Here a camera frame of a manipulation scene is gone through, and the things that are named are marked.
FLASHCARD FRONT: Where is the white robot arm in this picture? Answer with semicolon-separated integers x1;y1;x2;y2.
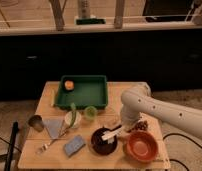
121;87;202;140

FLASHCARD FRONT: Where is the metal cup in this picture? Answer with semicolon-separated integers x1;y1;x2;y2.
28;115;44;132

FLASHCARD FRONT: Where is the black pole stand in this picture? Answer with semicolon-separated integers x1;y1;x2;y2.
4;122;19;171

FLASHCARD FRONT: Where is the green vegetable pod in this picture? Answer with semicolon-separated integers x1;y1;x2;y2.
70;103;76;128

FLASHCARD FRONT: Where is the black cable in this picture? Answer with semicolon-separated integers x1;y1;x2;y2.
162;132;191;171

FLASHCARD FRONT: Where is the grey blue cloth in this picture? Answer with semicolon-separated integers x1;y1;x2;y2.
44;119;63;139

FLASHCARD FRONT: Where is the orange fruit in tray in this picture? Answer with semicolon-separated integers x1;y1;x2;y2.
64;80;74;91

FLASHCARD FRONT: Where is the green plastic tray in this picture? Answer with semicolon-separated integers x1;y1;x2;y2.
55;75;108;109

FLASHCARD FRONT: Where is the small green cup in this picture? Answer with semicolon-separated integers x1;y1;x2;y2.
84;106;98;121

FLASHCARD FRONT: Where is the orange red bowl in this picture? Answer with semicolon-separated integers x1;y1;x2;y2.
126;131;158;163

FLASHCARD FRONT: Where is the blue sponge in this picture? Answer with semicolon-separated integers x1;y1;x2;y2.
64;135;85;157

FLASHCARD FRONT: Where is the green white base object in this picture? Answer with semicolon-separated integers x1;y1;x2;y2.
75;0;107;26

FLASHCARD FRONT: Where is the silver fork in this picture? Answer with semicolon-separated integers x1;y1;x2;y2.
36;127;70;154

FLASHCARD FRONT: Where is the dark purple bowl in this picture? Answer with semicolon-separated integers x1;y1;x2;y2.
91;127;118;155

